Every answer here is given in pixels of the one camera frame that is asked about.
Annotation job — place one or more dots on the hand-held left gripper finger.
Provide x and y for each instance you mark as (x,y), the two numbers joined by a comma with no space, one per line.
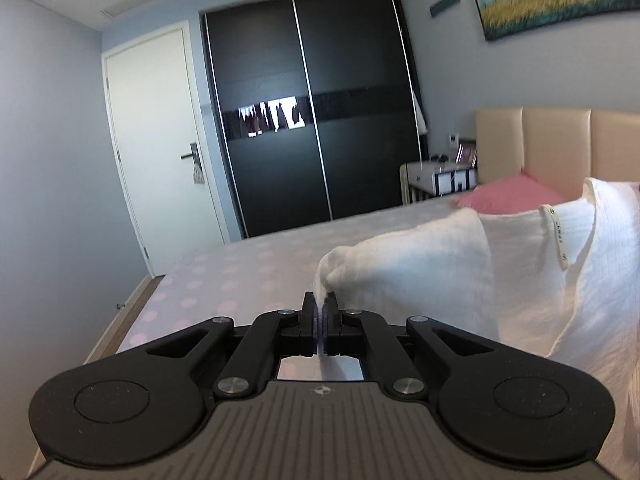
(325,321)
(314,321)

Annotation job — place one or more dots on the white textured garment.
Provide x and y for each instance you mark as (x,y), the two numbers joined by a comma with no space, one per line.
(530,280)

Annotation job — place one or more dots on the bed with pink-dotted sheet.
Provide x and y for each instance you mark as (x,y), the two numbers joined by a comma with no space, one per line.
(240,280)

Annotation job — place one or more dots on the black sliding-door wardrobe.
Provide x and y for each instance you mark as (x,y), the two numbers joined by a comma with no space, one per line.
(310,160)

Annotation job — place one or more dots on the white bedside table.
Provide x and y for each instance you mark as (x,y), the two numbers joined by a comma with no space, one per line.
(440,180)

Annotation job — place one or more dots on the pink pillow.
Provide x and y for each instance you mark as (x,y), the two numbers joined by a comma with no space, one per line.
(505,196)

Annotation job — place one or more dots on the white door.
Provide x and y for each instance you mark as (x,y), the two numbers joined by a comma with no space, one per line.
(160,150)

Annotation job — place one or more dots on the beige padded headboard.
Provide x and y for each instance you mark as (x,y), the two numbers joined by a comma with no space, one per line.
(555,145)

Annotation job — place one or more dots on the small photo frame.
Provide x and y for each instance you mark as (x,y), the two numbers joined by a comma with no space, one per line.
(466,153)

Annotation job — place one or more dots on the white wall control panel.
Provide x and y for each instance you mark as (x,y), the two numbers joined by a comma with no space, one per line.
(453,138)

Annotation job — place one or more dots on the dark rectangular wall panel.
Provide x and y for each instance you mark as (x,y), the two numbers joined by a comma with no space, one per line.
(444,3)

